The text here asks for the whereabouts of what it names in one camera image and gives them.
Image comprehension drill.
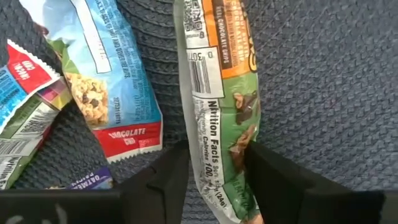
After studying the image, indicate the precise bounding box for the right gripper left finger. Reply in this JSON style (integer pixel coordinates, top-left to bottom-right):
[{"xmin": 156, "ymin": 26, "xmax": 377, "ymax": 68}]
[{"xmin": 120, "ymin": 141, "xmax": 191, "ymax": 224}]

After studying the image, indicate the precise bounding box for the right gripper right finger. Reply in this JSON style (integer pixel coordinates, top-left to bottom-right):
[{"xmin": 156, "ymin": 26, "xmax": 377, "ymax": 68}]
[{"xmin": 245, "ymin": 141, "xmax": 385, "ymax": 224}]

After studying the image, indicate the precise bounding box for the orange green granola bar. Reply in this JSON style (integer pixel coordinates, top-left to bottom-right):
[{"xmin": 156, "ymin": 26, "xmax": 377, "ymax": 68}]
[{"xmin": 173, "ymin": 0, "xmax": 265, "ymax": 224}]

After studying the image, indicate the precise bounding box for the blue red-ended granola bar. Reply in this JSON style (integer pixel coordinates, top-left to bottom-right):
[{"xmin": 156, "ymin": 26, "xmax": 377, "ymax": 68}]
[
  {"xmin": 0, "ymin": 39, "xmax": 62, "ymax": 134},
  {"xmin": 18, "ymin": 0, "xmax": 164, "ymax": 164}
]

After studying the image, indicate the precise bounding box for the green white granola bar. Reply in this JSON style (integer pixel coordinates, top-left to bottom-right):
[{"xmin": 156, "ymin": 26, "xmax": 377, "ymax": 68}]
[{"xmin": 0, "ymin": 77, "xmax": 74, "ymax": 190}]

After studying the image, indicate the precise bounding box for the round dark blue placemat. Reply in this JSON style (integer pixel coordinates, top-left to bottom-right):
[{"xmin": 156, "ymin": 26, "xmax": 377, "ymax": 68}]
[{"xmin": 0, "ymin": 0, "xmax": 398, "ymax": 224}]

